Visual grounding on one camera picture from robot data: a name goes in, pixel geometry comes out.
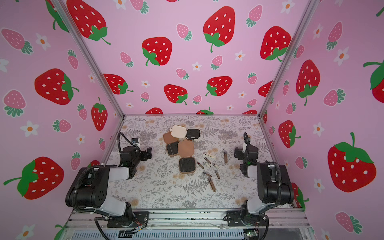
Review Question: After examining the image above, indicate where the cream nail clipper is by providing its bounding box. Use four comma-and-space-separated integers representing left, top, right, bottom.
203, 153, 216, 159

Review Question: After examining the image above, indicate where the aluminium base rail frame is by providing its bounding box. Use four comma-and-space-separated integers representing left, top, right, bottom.
60, 208, 316, 240

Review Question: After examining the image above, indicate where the large brown nail clipper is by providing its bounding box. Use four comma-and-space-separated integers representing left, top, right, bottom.
208, 178, 217, 192

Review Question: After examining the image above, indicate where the dark brown nail clipper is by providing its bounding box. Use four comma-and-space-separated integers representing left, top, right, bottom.
223, 151, 229, 165

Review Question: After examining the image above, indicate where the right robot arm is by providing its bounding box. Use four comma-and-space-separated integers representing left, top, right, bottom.
223, 133, 294, 227

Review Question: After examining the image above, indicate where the black tray cream case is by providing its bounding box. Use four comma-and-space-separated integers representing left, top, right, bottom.
186, 128, 201, 140

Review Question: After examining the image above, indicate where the cream case lid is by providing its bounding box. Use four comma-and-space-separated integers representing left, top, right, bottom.
171, 125, 187, 139

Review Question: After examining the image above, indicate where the black tray tan case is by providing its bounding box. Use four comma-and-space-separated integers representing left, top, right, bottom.
179, 157, 196, 174

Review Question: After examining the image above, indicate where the tan brown case lid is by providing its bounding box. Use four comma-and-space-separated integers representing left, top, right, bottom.
178, 140, 195, 158

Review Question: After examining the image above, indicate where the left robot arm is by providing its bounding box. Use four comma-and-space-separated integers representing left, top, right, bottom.
65, 132, 152, 232

